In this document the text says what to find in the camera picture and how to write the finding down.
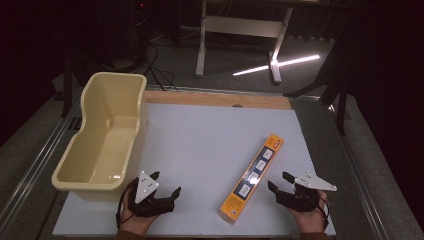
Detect cream plastic tub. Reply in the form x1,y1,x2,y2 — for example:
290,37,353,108
51,71,148,202

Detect metal floor rail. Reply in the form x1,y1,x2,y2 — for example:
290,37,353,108
0,94,83,233
327,103,392,240

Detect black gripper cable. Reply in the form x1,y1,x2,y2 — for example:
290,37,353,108
317,195,331,232
115,177,140,230

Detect dark device with red light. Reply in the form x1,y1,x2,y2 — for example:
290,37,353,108
132,0,152,63

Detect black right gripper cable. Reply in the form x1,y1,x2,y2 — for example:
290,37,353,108
317,195,331,232

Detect black metal stand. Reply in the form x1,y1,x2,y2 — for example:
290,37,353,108
60,54,86,118

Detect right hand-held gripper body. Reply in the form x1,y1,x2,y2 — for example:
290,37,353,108
276,171,338,213

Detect person's right hand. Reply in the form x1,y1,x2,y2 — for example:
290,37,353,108
287,190,330,234

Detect black floor cables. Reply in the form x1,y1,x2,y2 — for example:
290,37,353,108
142,42,180,92

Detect long orange box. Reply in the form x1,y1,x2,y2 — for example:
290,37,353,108
218,133,285,226

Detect white metal stand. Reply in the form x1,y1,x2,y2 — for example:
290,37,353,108
195,0,295,85

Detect person's left hand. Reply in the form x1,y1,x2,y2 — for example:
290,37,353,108
118,199,161,237

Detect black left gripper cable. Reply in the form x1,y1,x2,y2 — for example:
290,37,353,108
115,177,140,230

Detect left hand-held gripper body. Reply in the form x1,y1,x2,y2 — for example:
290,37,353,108
125,170,176,219

